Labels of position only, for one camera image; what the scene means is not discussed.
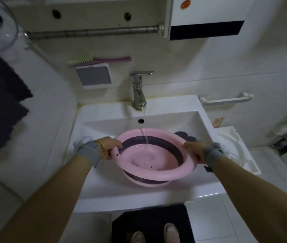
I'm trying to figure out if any chrome faucet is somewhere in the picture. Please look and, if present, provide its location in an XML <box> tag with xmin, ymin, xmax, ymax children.
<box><xmin>129</xmin><ymin>70</ymin><xmax>155</xmax><ymax>111</ymax></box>

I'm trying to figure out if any white wall cabinet dark panel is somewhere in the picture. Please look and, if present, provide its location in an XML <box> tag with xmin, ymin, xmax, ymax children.
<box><xmin>164</xmin><ymin>0</ymin><xmax>258</xmax><ymax>41</ymax></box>

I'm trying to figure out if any white wall rail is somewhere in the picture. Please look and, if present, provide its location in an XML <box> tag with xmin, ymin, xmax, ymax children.
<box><xmin>198</xmin><ymin>92</ymin><xmax>254</xmax><ymax>107</ymax></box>

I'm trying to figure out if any person's left forearm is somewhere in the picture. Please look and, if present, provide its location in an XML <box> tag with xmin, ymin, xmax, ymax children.
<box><xmin>0</xmin><ymin>155</ymin><xmax>93</xmax><ymax>243</ymax></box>

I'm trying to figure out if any face sticker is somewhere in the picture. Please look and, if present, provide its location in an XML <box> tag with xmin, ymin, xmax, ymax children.
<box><xmin>212</xmin><ymin>117</ymin><xmax>226</xmax><ymax>128</ymax></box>

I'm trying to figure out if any white ceramic sink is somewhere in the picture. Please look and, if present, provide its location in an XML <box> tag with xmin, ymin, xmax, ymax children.
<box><xmin>67</xmin><ymin>94</ymin><xmax>226</xmax><ymax>213</ymax></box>

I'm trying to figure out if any person's right hand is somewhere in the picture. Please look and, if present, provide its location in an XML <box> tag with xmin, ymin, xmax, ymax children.
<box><xmin>182</xmin><ymin>141</ymin><xmax>208</xmax><ymax>165</ymax></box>

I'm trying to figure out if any grey wrist band white tracker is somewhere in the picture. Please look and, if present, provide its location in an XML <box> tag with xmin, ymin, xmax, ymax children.
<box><xmin>73</xmin><ymin>136</ymin><xmax>103</xmax><ymax>168</ymax></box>
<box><xmin>204</xmin><ymin>142</ymin><xmax>231</xmax><ymax>173</ymax></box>

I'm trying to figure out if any person's left hand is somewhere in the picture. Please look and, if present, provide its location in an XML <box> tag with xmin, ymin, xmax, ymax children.
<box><xmin>96</xmin><ymin>137</ymin><xmax>123</xmax><ymax>160</ymax></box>

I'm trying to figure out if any gold bangle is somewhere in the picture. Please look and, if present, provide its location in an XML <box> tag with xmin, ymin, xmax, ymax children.
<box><xmin>93</xmin><ymin>140</ymin><xmax>106</xmax><ymax>160</ymax></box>

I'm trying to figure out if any pink folding wash basin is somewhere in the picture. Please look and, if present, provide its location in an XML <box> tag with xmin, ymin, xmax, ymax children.
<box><xmin>110</xmin><ymin>128</ymin><xmax>198</xmax><ymax>188</ymax></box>

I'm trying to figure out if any metal pipe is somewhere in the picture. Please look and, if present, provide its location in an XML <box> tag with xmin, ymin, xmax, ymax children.
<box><xmin>24</xmin><ymin>23</ymin><xmax>165</xmax><ymax>41</ymax></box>

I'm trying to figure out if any water stream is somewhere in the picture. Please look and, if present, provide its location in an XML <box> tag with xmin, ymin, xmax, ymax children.
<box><xmin>140</xmin><ymin>107</ymin><xmax>149</xmax><ymax>145</ymax></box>

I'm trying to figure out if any clear plastic container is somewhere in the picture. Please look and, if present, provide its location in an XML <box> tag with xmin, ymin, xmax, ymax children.
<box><xmin>0</xmin><ymin>0</ymin><xmax>31</xmax><ymax>52</ymax></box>

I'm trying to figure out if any person's left shoe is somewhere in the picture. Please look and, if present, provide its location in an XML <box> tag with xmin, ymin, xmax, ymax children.
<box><xmin>130</xmin><ymin>231</ymin><xmax>146</xmax><ymax>243</ymax></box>

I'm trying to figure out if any black floor mat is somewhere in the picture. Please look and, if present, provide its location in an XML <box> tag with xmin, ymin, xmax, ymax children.
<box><xmin>111</xmin><ymin>204</ymin><xmax>196</xmax><ymax>243</ymax></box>

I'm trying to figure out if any person's right forearm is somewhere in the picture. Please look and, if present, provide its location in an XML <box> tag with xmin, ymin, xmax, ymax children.
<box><xmin>210</xmin><ymin>156</ymin><xmax>287</xmax><ymax>243</ymax></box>

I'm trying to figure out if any pink comb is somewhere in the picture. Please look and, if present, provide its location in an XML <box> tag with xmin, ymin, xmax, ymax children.
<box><xmin>70</xmin><ymin>57</ymin><xmax>132</xmax><ymax>68</ymax></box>

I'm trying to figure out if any green bristle brush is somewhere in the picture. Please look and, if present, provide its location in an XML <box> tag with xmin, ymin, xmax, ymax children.
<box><xmin>68</xmin><ymin>56</ymin><xmax>95</xmax><ymax>68</ymax></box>

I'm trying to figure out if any white plastic tray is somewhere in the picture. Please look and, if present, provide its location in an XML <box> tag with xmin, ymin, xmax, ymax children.
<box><xmin>214</xmin><ymin>126</ymin><xmax>262</xmax><ymax>176</ymax></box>

